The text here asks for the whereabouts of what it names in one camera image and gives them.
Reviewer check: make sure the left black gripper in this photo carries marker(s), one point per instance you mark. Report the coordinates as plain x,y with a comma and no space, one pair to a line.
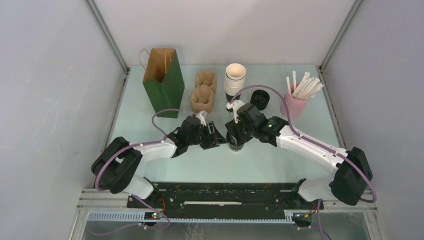
215,138

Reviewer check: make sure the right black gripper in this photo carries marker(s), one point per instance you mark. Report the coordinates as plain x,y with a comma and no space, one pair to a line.
233,127

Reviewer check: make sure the black paper coffee cup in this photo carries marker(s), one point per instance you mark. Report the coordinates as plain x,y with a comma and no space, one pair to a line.
234,144

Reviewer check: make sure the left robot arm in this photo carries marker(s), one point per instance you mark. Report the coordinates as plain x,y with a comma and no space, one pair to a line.
119,168

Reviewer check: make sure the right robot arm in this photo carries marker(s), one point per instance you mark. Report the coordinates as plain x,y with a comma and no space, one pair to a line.
348,170

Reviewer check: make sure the stack of black lids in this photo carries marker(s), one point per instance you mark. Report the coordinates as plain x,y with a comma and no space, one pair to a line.
260,99

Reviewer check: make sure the brown pulp cup carrier stack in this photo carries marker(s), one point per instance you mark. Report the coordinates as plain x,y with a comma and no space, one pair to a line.
202,96

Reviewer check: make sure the pink straw holder cup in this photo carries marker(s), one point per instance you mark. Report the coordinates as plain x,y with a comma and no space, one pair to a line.
295,106

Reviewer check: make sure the stack of paper cups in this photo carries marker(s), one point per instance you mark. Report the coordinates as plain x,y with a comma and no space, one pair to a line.
235,74

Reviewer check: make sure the white wrapped straws bundle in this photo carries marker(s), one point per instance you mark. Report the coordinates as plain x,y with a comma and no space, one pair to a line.
306,88

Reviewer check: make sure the green paper bag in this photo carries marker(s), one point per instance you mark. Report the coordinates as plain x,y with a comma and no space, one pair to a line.
163,81

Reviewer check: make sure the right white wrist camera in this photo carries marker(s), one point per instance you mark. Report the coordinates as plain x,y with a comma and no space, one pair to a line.
233,107

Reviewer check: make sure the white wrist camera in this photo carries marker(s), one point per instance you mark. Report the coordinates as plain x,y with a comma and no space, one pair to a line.
201,115
233,107

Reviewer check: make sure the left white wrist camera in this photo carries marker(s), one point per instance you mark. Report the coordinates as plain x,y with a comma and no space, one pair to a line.
201,115

